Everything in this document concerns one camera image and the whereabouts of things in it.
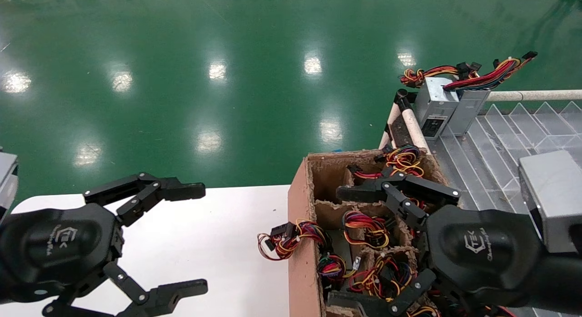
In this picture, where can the black rack pipe joint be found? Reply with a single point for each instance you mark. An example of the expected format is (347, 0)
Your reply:
(402, 98)

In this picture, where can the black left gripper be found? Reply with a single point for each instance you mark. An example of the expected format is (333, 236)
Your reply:
(54, 249)

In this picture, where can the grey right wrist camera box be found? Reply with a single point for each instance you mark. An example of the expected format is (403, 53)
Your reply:
(552, 194)

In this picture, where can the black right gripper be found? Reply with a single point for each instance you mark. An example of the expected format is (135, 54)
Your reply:
(482, 253)

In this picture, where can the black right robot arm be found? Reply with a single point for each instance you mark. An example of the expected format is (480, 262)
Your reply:
(568, 280)

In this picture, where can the short white rack pipe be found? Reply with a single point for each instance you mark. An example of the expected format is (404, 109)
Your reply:
(388, 126)
(416, 128)

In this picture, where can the clear ribbed plastic rack sheet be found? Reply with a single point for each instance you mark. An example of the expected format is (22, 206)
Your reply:
(500, 139)

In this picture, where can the brown cardboard divider box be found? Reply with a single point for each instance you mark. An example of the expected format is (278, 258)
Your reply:
(302, 244)

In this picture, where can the long white rack pipe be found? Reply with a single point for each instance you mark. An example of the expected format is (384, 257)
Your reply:
(536, 95)

